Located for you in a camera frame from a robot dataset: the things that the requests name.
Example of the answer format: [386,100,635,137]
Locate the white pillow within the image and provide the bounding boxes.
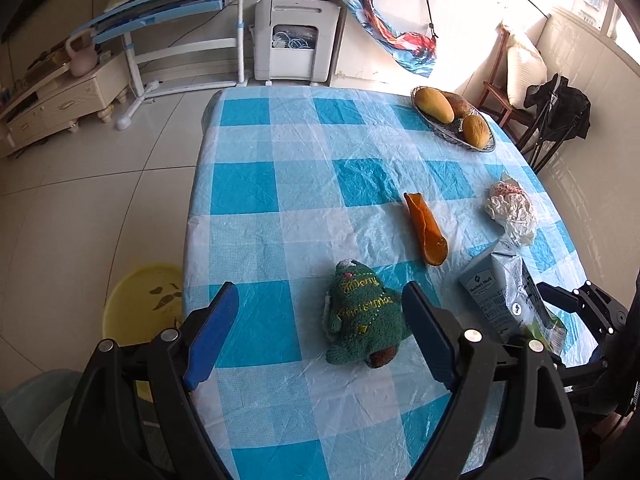
[506,34,549,109]

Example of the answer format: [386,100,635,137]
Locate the wooden chair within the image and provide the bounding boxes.
[482,23,539,132]

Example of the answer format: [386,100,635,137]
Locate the colourful printed hanging cloth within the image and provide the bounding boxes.
[328,0,439,79]

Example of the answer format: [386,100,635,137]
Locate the pink kettlebell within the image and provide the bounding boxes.
[64,29,100,79]

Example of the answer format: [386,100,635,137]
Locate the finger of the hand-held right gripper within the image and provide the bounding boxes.
[537,281,629,336]
[549,354,609,387]

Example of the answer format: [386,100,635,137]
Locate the white television cabinet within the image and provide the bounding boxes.
[0,52,132,159]

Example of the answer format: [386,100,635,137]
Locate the blue checked tablecloth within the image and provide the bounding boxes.
[182,84,602,480]

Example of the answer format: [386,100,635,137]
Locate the pale translucent plastic bin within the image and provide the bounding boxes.
[0,369,82,480]

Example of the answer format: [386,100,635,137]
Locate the black folding chair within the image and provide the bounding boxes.
[517,73,593,174]

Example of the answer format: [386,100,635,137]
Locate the white balcony cabinet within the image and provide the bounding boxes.
[334,0,552,97]

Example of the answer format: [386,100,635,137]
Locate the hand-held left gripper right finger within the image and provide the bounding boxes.
[400,281,586,480]

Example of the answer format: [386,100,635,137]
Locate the yellow plastic bin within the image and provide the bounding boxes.
[102,262,184,347]

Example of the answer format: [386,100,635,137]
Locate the grey milk carton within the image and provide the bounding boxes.
[458,237,557,344]

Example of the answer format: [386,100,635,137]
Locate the green knitted plush toy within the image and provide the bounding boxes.
[324,258,414,369]

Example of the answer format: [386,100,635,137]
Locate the wire fruit basket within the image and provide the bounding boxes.
[410,85,497,153]

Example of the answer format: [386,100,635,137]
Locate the crumpled white plastic bag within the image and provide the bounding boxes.
[482,172,539,248]

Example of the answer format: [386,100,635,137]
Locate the white air purifier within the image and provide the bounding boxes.
[253,0,343,87]

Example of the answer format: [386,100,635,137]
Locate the blue white study desk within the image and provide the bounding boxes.
[67,0,267,134]

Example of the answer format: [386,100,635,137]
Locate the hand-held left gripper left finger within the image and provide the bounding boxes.
[55,281,242,480]

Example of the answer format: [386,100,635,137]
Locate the brownish mango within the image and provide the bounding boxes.
[440,90,474,119]

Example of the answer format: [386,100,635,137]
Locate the large orange mango peel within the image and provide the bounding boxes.
[403,191,450,267]

